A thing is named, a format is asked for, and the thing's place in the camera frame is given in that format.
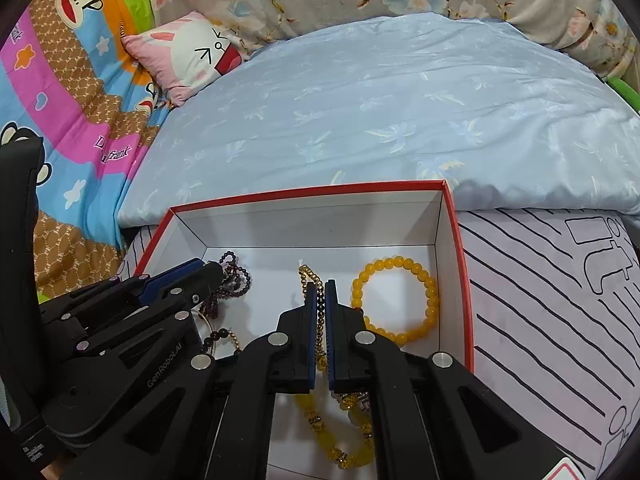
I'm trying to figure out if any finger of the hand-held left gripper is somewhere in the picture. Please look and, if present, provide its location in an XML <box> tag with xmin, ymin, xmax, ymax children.
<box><xmin>75</xmin><ymin>263</ymin><xmax>223</xmax><ymax>356</ymax></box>
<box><xmin>42</xmin><ymin>258</ymin><xmax>206</xmax><ymax>326</ymax></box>

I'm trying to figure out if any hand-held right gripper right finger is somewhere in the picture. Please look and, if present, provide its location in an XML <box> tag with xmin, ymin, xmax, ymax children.
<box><xmin>325</xmin><ymin>281</ymin><xmax>571</xmax><ymax>480</ymax></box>

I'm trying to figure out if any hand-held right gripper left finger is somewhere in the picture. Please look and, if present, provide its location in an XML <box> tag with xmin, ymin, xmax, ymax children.
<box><xmin>60</xmin><ymin>282</ymin><xmax>324</xmax><ymax>480</ymax></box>

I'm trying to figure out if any garnet red bead bracelet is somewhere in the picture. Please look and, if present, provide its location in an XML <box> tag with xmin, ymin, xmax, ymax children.
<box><xmin>197</xmin><ymin>250</ymin><xmax>252</xmax><ymax>321</ymax></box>

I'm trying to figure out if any dark brown bead bracelet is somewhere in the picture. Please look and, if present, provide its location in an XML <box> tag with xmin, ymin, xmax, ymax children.
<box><xmin>200</xmin><ymin>327</ymin><xmax>243</xmax><ymax>356</ymax></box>

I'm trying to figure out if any gold bead bracelet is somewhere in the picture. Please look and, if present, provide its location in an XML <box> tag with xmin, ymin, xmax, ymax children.
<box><xmin>298</xmin><ymin>264</ymin><xmax>331</xmax><ymax>371</ymax></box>

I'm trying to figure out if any yellow crystal bead bracelet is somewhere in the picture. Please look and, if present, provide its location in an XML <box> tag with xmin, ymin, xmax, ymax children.
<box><xmin>295</xmin><ymin>390</ymin><xmax>376</xmax><ymax>471</ymax></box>

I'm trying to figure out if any orange yellow bead bracelet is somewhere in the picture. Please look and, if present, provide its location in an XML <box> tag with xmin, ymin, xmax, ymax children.
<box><xmin>350</xmin><ymin>255</ymin><xmax>440</xmax><ymax>347</ymax></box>

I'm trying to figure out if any red cardboard box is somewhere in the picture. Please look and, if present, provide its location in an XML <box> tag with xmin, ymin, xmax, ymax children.
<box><xmin>132</xmin><ymin>180</ymin><xmax>475</xmax><ymax>480</ymax></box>

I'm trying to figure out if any colourful cartoon monkey blanket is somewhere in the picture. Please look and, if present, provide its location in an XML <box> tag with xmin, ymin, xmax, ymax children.
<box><xmin>0</xmin><ymin>0</ymin><xmax>173</xmax><ymax>301</ymax></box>

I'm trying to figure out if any light blue pillow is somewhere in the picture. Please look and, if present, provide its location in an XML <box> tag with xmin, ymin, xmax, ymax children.
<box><xmin>117</xmin><ymin>12</ymin><xmax>640</xmax><ymax>228</ymax></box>

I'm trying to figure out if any pink cartoon rabbit pillow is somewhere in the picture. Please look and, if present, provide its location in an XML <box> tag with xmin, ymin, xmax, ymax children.
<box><xmin>122</xmin><ymin>11</ymin><xmax>248</xmax><ymax>107</ymax></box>

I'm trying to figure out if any green plastic object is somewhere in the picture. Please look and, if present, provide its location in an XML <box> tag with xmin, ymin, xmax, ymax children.
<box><xmin>605</xmin><ymin>77</ymin><xmax>640</xmax><ymax>111</ymax></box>

